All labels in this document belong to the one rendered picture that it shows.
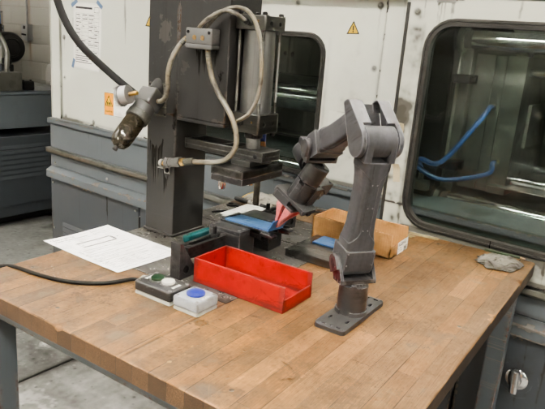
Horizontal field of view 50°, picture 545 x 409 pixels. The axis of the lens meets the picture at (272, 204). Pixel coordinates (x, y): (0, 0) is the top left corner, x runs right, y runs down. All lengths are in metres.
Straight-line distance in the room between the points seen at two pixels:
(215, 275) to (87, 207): 1.90
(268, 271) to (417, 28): 0.92
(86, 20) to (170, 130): 1.54
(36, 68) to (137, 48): 4.79
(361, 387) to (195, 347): 0.31
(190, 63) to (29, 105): 3.13
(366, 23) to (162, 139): 0.81
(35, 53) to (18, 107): 3.00
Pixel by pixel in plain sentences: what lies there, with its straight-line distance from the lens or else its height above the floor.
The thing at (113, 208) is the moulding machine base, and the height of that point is 0.60.
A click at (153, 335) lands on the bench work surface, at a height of 0.90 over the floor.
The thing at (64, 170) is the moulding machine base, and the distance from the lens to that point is 3.30.
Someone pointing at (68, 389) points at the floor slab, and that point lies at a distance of 2.70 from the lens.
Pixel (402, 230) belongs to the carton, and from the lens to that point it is 1.75.
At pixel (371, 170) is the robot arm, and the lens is 1.16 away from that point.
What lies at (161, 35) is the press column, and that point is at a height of 1.44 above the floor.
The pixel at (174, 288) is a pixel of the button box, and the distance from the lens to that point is 1.29.
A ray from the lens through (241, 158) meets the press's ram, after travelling 1.52.
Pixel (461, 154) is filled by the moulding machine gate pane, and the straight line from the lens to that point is 1.89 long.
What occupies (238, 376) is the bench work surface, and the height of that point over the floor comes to 0.90.
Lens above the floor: 1.46
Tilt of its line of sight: 16 degrees down
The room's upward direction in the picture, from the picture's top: 5 degrees clockwise
